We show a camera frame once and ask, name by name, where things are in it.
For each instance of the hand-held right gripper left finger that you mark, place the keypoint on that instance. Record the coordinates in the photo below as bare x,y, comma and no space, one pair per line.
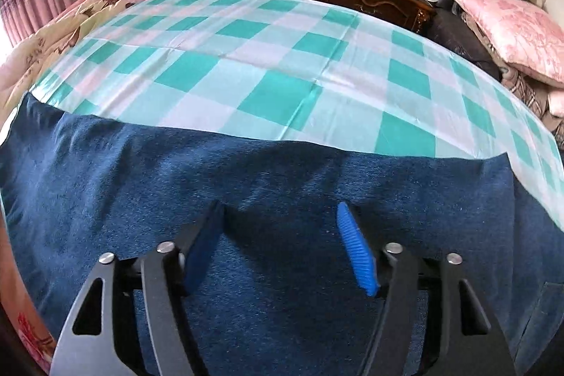
200,252

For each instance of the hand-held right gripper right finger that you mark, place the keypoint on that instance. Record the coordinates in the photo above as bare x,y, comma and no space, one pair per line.
357,252

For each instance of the blue denim pants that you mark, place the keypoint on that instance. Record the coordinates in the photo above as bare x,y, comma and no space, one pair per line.
264,173

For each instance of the green white checkered tablecloth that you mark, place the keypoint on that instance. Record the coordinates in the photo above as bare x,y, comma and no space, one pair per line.
264,63

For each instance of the brown plaid blanket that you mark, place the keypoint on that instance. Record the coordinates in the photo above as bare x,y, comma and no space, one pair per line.
528,98

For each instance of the black leather armchair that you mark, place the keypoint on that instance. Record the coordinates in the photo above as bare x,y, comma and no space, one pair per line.
462,37

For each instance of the small pink floral pillow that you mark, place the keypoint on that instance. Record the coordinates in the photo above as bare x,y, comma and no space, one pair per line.
556,102

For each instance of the large pink floral pillow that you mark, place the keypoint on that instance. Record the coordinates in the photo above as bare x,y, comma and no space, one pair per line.
520,32

